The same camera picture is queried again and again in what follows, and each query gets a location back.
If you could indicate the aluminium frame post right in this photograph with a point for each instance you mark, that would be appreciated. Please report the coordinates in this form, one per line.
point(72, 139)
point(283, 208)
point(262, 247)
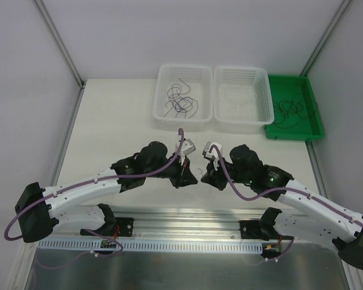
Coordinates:
point(322, 42)

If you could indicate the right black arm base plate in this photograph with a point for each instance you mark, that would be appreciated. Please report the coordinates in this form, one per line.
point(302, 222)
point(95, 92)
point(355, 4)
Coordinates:
point(250, 229)

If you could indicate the white perforated basket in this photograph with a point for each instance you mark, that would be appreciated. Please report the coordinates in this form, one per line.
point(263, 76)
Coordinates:
point(183, 95)
point(242, 99)

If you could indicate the aluminium frame post left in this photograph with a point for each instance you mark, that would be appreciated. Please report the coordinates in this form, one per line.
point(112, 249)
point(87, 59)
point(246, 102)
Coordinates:
point(57, 38)

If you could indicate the green plastic tray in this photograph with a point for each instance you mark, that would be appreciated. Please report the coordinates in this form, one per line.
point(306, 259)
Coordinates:
point(295, 110)

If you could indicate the right white perforated basket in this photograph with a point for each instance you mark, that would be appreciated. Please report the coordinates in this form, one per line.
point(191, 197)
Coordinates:
point(242, 99)

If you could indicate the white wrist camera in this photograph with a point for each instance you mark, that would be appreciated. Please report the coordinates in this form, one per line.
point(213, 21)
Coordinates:
point(210, 152)
point(187, 147)

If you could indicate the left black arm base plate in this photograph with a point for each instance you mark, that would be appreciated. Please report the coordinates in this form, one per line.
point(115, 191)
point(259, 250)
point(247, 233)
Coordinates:
point(124, 226)

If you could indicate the left white perforated basket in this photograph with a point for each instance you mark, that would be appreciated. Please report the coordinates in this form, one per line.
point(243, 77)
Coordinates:
point(183, 95)

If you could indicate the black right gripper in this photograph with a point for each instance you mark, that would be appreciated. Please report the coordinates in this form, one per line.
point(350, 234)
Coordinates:
point(217, 175)

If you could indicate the aluminium table edge rail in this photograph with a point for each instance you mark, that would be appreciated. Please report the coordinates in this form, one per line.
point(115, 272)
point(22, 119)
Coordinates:
point(194, 224)

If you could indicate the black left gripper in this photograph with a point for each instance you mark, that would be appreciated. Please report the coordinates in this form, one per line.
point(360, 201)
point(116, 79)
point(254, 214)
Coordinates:
point(179, 174)

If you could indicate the white slotted cable duct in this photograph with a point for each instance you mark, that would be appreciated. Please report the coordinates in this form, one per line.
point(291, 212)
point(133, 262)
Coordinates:
point(171, 246)

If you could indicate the aluminium frame post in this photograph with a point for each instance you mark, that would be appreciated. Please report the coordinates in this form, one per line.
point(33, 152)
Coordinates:
point(322, 42)
point(57, 38)

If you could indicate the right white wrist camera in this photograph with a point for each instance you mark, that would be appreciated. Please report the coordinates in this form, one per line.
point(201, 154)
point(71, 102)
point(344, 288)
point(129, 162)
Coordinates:
point(210, 152)

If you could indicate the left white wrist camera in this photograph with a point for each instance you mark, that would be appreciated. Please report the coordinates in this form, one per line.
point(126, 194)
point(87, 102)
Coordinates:
point(187, 147)

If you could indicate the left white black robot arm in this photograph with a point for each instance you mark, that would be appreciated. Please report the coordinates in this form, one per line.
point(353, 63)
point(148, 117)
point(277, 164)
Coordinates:
point(42, 211)

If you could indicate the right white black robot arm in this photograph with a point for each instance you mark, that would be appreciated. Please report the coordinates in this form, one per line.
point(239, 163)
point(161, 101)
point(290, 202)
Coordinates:
point(322, 221)

